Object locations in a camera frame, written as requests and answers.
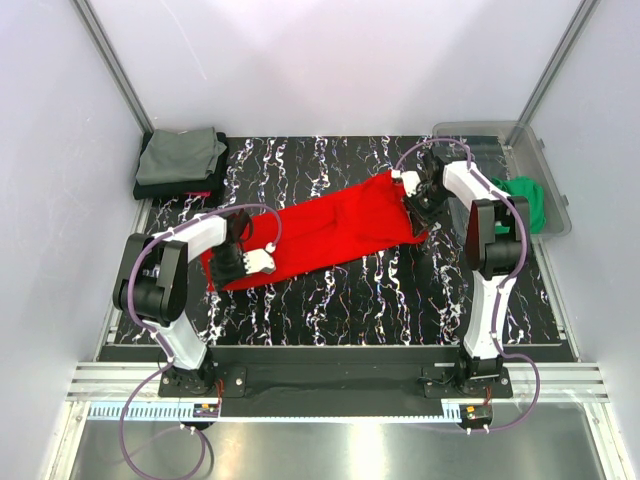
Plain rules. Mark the aluminium frame rail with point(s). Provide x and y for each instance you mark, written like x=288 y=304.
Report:
x=559 y=382

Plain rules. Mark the left aluminium corner post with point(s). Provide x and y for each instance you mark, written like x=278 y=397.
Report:
x=97 y=32

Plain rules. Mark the clear plastic bin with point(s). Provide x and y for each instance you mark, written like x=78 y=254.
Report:
x=509 y=149

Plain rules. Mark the folded grey t shirt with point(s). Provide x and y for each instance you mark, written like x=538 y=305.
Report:
x=171 y=157

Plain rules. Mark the aluminium corner post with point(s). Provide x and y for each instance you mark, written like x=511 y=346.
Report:
x=97 y=32
x=568 y=40

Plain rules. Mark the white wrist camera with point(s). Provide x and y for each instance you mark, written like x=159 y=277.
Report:
x=260 y=260
x=409 y=180

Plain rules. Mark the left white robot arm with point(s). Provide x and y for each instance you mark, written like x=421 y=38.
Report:
x=152 y=287

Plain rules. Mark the right aluminium corner post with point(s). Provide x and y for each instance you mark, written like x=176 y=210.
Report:
x=568 y=40

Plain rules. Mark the folded pink t shirt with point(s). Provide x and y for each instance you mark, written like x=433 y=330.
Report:
x=205 y=194

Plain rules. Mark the red t shirt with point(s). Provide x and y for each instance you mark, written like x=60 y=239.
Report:
x=326 y=231

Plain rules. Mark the folded black t shirt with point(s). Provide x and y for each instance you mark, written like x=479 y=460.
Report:
x=214 y=183

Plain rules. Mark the white slotted cable duct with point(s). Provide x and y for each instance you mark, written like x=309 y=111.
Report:
x=189 y=411

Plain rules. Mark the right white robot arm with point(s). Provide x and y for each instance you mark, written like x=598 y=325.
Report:
x=496 y=250

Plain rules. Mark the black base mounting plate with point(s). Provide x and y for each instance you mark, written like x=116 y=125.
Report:
x=364 y=398

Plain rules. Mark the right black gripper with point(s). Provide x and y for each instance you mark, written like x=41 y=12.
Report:
x=419 y=220

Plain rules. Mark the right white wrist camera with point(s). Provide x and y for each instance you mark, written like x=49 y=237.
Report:
x=409 y=180

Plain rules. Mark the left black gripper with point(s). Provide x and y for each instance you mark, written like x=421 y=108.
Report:
x=219 y=277

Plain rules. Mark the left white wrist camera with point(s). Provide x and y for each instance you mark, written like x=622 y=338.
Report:
x=260 y=260

